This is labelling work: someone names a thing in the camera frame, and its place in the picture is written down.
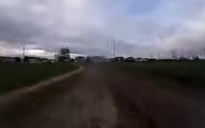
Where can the tall pylon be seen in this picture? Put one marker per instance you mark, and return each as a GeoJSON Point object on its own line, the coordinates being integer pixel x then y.
{"type": "Point", "coordinates": [112, 46]}

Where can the distant buildings and trees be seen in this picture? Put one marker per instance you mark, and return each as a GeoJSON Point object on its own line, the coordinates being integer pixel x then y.
{"type": "Point", "coordinates": [65, 56]}

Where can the brown dirt track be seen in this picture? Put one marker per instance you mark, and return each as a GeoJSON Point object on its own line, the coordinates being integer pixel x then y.
{"type": "Point", "coordinates": [90, 103]}

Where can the grass field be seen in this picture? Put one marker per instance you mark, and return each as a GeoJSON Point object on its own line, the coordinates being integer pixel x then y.
{"type": "Point", "coordinates": [170, 73]}
{"type": "Point", "coordinates": [20, 76]}

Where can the pole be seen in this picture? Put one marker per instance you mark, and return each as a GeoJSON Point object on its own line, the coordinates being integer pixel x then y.
{"type": "Point", "coordinates": [23, 50]}

